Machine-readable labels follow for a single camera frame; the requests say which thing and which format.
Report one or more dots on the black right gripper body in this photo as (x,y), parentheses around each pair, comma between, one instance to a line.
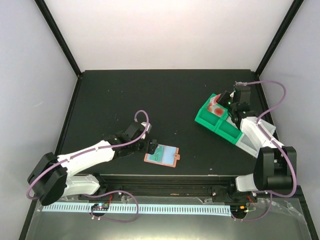
(233,106)

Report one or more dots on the black corner frame post right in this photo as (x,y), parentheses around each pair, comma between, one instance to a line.
(282,29)

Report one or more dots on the black corner frame post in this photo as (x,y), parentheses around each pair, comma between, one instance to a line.
(282,29)
(47,15)

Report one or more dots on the green bin with red card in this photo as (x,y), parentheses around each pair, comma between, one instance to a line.
(208,119)

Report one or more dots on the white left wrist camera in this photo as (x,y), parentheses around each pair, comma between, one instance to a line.
(148,126)

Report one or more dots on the white slotted cable duct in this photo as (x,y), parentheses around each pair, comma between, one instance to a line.
(154,209)

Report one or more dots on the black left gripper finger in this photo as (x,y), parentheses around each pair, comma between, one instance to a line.
(153,143)
(151,149)

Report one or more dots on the teal AION card in holder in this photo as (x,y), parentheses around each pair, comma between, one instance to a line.
(157,156)

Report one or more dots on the black corner frame post left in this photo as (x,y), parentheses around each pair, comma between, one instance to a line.
(47,15)

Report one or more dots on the pink leather card holder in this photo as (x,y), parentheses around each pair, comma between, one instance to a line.
(170,156)

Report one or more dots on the red white april card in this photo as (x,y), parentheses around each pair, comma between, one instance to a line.
(215,109)

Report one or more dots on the right controller circuit board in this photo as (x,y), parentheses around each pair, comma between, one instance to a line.
(243,209)

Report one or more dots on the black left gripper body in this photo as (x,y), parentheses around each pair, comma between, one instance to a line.
(143,148)

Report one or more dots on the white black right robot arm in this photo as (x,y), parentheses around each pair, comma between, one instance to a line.
(274,171)

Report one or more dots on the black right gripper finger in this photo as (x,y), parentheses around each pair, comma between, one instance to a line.
(226,94)
(223,100)

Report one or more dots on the green middle bin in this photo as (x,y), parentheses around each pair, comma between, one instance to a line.
(228,130)

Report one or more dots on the controller circuit board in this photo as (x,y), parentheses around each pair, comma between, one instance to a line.
(100,207)
(243,209)

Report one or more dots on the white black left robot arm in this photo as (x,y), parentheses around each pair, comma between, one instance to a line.
(57,176)

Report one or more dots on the left controller circuit board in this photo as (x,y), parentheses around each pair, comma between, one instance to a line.
(100,207)

